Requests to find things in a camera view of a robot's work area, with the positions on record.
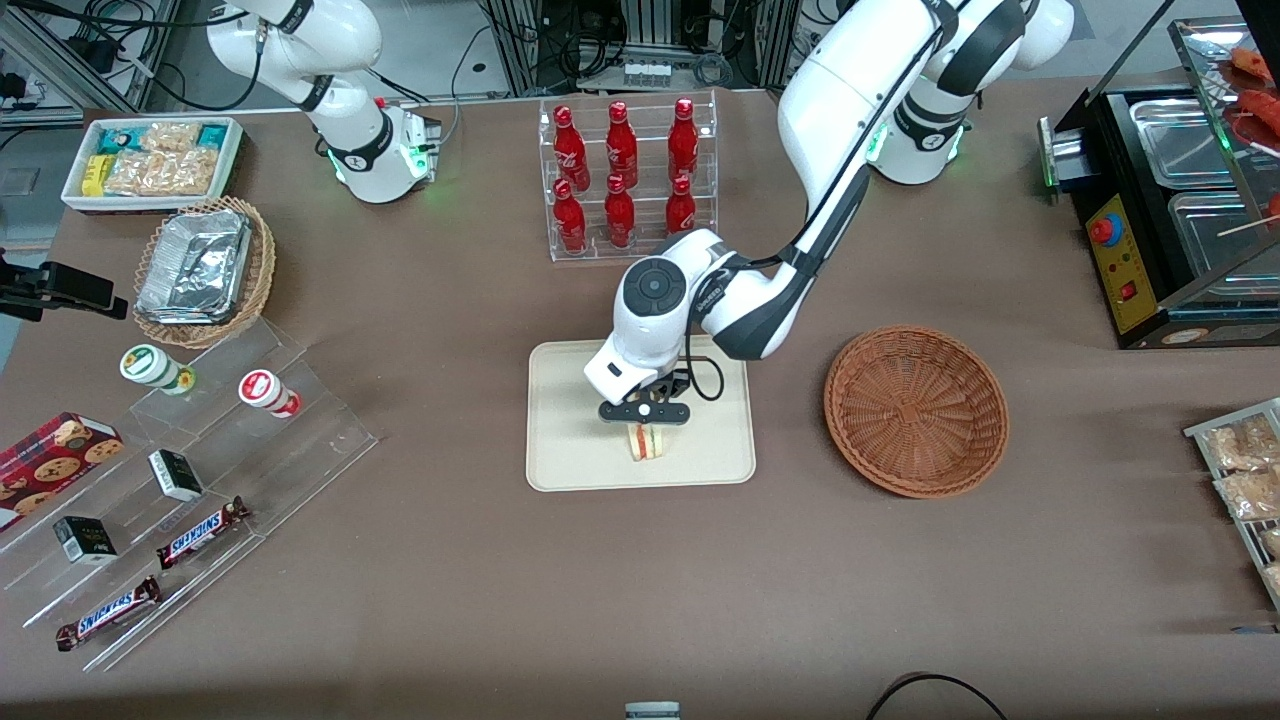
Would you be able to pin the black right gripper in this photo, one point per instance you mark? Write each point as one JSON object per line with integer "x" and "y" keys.
{"x": 15, "y": 284}

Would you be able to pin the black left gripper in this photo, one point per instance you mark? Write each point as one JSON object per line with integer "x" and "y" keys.
{"x": 679, "y": 384}

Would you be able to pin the triangular sandwich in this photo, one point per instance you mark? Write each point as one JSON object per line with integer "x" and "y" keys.
{"x": 647, "y": 447}

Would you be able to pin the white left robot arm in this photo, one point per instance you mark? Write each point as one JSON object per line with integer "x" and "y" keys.
{"x": 850, "y": 90}

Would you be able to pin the cream rectangular plastic tray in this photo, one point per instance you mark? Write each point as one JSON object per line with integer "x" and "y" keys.
{"x": 560, "y": 450}

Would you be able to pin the light wicker basket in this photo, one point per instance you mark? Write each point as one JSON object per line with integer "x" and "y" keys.
{"x": 262, "y": 270}

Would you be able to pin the round brown wicker basket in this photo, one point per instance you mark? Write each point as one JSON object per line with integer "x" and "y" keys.
{"x": 915, "y": 410}

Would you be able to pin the tray of packaged snacks right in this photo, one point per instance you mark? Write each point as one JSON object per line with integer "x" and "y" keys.
{"x": 1200, "y": 430}

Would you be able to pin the white rectangular snack bin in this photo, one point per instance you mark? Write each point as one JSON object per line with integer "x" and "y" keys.
{"x": 75, "y": 200}

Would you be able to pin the green lid yogurt cup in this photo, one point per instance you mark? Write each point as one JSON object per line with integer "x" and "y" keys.
{"x": 150, "y": 366}

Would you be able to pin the yellow snack packet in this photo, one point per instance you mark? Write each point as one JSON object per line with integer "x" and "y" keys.
{"x": 94, "y": 176}

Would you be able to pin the stacked aluminium foil containers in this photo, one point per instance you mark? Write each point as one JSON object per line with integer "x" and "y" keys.
{"x": 195, "y": 265}

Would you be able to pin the clear bag of crackers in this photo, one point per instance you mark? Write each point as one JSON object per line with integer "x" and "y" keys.
{"x": 160, "y": 172}

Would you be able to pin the teal snack packet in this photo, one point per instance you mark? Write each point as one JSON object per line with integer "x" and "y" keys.
{"x": 120, "y": 140}

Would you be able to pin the red tartan cookie box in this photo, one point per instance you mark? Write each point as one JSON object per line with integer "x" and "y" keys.
{"x": 50, "y": 465}

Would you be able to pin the small black carton box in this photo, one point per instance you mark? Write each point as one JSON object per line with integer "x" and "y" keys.
{"x": 176, "y": 475}
{"x": 85, "y": 540}

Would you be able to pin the red cola bottle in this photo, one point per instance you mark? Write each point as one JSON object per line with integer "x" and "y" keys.
{"x": 621, "y": 148}
{"x": 683, "y": 142}
{"x": 571, "y": 150}
{"x": 619, "y": 218}
{"x": 680, "y": 212}
{"x": 570, "y": 222}

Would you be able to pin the red lid yogurt cup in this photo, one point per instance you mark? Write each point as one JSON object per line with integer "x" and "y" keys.
{"x": 265, "y": 390}

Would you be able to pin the clear acrylic bottle rack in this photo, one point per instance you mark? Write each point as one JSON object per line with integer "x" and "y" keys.
{"x": 645, "y": 205}

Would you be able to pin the clear acrylic stepped display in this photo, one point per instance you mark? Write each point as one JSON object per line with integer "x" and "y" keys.
{"x": 300, "y": 440}

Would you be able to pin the brown snickers bar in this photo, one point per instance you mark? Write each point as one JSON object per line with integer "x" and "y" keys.
{"x": 200, "y": 532}
{"x": 108, "y": 613}

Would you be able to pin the small grey block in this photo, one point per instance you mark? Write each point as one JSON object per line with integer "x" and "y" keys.
{"x": 652, "y": 712}

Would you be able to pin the white power strip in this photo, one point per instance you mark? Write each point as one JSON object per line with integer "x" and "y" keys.
{"x": 646, "y": 74}

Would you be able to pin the black food warmer machine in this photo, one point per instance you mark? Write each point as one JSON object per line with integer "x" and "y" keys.
{"x": 1120, "y": 290}

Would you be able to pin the clear bag of pastry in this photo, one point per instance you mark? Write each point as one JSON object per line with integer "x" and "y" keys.
{"x": 1245, "y": 445}
{"x": 1250, "y": 495}

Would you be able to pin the stainless steel warmer pan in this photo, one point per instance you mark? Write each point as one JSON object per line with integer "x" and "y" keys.
{"x": 1215, "y": 235}
{"x": 1185, "y": 145}

